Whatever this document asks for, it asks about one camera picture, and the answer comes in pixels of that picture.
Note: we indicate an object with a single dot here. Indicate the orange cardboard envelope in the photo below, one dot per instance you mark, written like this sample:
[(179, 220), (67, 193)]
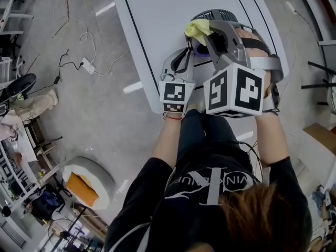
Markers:
[(81, 190)]

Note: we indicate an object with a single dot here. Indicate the person's black printed t-shirt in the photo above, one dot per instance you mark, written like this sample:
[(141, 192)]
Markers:
[(157, 206)]

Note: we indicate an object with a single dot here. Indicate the person's right hand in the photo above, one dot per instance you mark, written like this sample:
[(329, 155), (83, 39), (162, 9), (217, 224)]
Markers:
[(256, 52)]

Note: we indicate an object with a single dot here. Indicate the person's black trousers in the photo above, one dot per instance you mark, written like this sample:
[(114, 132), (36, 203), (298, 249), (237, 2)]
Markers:
[(194, 130)]

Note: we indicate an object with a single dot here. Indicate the person's left forearm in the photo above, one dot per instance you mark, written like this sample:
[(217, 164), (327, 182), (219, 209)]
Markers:
[(168, 140)]

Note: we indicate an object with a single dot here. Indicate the yellow cleaning cloth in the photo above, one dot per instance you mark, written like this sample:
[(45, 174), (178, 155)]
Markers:
[(197, 29)]

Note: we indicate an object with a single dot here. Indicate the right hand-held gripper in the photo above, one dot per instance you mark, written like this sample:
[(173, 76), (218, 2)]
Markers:
[(236, 88)]

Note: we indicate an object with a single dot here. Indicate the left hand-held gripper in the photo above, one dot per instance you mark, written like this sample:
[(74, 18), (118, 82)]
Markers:
[(173, 93)]

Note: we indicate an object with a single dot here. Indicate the grey round fan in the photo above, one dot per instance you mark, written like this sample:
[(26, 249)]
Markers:
[(215, 14)]

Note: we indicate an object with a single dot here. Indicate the white power strip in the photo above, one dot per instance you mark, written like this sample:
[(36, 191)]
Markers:
[(290, 6), (88, 65)]

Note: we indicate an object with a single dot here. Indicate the brown cardboard box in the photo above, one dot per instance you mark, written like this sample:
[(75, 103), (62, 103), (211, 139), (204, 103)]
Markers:
[(320, 138)]

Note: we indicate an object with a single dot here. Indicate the black blue bag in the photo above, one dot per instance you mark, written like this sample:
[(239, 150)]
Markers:
[(47, 203)]

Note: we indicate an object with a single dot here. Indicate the person's left light shoe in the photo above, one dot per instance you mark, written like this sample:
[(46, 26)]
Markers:
[(195, 107)]

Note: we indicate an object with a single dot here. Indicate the cluttered white workbench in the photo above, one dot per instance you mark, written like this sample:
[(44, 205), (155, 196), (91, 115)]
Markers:
[(29, 153)]

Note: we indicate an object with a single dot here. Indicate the white metal frame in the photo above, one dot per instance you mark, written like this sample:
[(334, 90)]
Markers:
[(19, 16)]

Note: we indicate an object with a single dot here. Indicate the black oval shell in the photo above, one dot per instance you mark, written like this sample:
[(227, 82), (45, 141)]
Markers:
[(21, 84)]

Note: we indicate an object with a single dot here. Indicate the black metal stand base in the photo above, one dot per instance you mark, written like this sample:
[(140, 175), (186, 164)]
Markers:
[(315, 86)]

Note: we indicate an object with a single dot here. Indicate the person's right forearm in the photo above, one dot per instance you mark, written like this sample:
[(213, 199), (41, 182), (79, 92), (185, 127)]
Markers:
[(270, 140)]

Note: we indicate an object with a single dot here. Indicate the white metal shelving rack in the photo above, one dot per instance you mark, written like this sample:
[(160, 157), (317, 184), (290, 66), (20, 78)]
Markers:
[(312, 10)]

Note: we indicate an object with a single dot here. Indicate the black power adapter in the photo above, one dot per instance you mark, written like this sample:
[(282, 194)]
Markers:
[(56, 79)]

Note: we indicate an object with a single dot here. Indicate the black tripod stand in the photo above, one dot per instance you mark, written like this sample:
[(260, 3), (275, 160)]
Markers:
[(64, 233)]

